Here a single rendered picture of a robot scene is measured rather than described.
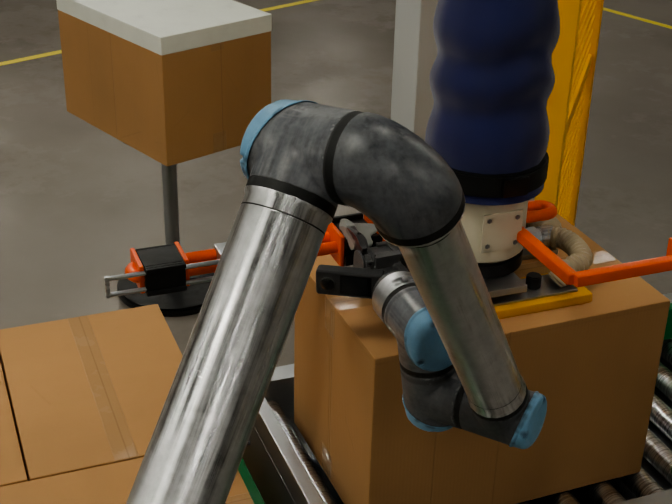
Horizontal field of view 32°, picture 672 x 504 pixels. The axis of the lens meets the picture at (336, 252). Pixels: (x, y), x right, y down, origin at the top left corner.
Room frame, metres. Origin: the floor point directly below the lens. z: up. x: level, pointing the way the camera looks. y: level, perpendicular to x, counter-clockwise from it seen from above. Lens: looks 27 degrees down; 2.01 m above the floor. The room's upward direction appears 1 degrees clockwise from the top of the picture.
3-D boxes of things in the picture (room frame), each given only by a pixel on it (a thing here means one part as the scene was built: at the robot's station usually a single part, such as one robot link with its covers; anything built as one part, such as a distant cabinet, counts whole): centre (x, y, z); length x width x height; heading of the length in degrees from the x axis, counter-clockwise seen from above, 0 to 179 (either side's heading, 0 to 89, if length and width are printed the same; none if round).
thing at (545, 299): (1.84, -0.30, 0.97); 0.34 x 0.10 x 0.05; 112
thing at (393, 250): (1.71, -0.08, 1.08); 0.12 x 0.09 x 0.08; 21
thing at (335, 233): (1.84, -0.03, 1.08); 0.10 x 0.08 x 0.06; 22
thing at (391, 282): (1.63, -0.11, 1.08); 0.09 x 0.05 x 0.10; 111
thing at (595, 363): (1.94, -0.27, 0.75); 0.60 x 0.40 x 0.40; 112
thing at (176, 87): (3.55, 0.56, 0.82); 0.60 x 0.40 x 0.40; 42
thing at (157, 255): (1.71, 0.30, 1.08); 0.08 x 0.07 x 0.05; 112
